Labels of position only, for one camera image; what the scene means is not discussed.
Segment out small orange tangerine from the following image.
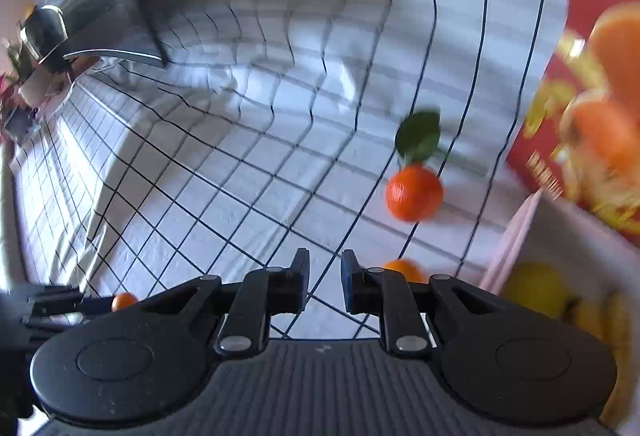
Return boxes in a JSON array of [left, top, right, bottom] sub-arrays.
[[111, 292, 139, 312]]

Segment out tangerine with green leaf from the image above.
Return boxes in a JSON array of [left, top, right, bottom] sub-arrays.
[[385, 108, 444, 222]]

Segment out green pear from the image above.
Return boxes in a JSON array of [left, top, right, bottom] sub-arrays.
[[500, 263, 573, 319]]

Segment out white black grid tablecloth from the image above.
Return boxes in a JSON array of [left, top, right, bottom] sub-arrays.
[[12, 0, 566, 338]]

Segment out pink cardboard box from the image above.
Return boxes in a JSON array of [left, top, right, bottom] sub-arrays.
[[480, 191, 639, 435]]

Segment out red snack bag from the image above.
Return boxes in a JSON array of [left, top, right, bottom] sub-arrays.
[[508, 0, 639, 243]]

